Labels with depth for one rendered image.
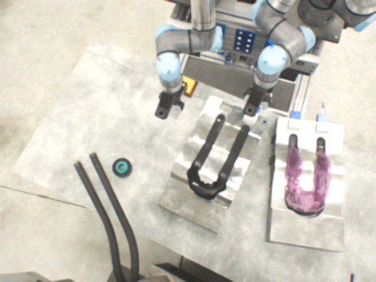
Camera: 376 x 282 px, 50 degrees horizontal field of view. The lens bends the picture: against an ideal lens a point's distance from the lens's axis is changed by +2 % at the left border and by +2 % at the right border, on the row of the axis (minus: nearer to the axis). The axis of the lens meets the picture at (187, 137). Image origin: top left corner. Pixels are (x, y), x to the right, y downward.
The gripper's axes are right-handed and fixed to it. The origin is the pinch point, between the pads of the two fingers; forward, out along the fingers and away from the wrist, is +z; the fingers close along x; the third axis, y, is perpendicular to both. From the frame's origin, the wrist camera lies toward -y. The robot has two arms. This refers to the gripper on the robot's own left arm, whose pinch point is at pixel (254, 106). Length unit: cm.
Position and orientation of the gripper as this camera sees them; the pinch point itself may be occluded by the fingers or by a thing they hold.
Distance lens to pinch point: 152.6
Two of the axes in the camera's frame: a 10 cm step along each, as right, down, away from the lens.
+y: 4.3, -8.7, 2.5
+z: 0.4, 2.9, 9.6
